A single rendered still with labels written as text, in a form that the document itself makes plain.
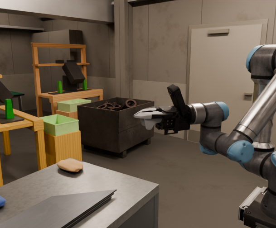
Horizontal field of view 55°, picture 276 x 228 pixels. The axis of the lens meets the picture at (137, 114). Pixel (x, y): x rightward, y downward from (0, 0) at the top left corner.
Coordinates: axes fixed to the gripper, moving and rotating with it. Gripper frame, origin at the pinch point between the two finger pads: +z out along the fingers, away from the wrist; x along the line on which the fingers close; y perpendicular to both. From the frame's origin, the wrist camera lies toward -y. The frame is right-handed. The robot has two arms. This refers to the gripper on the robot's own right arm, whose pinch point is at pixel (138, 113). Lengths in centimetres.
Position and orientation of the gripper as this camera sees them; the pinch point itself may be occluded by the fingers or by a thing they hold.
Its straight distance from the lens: 85.7
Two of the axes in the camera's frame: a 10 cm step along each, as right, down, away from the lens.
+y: -0.5, 9.4, 3.4
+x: -3.9, -3.3, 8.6
